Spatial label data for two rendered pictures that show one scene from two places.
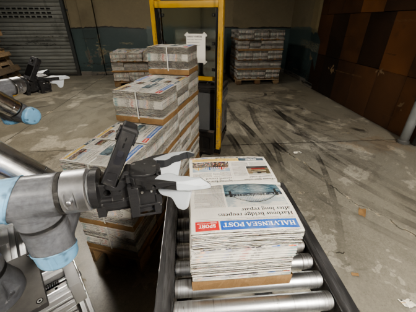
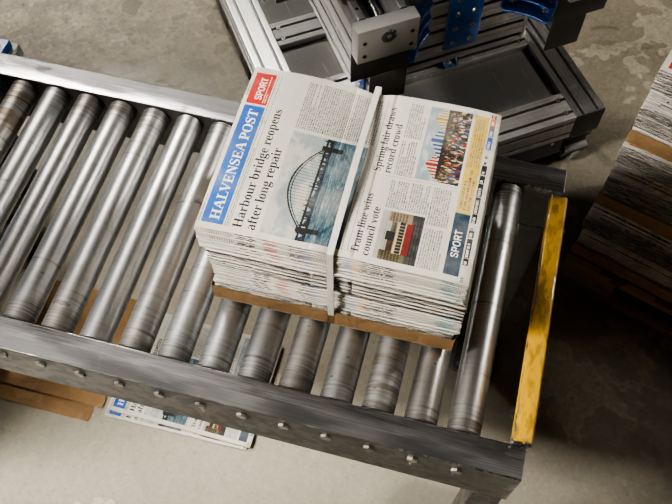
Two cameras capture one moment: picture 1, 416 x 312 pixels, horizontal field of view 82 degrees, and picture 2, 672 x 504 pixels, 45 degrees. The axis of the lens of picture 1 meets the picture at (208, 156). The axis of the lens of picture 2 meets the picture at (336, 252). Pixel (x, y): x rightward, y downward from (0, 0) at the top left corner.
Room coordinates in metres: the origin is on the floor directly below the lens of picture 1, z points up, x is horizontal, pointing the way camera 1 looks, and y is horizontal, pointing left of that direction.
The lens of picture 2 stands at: (0.79, -0.70, 1.94)
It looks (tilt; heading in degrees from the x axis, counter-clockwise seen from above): 61 degrees down; 109
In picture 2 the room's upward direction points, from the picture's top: straight up
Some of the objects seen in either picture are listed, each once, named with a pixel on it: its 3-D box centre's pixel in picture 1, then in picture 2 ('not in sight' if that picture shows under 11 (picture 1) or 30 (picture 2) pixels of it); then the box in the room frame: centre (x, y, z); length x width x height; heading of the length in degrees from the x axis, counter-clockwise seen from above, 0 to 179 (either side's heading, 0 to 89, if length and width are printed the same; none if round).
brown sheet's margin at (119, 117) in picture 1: (148, 113); not in sight; (1.76, 0.45, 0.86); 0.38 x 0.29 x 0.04; 75
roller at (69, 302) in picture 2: not in sight; (109, 216); (0.19, -0.14, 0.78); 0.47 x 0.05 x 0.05; 94
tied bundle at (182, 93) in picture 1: (163, 92); not in sight; (2.05, 0.38, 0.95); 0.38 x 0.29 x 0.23; 76
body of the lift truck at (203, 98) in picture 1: (199, 112); not in sight; (3.12, 0.12, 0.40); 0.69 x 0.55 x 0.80; 76
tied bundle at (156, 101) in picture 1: (147, 102); not in sight; (1.77, 0.46, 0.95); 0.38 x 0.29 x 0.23; 75
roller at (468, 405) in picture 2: not in sight; (487, 303); (0.84, -0.10, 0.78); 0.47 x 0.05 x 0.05; 94
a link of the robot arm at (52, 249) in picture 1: (53, 232); not in sight; (0.34, 0.30, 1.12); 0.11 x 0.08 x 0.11; 14
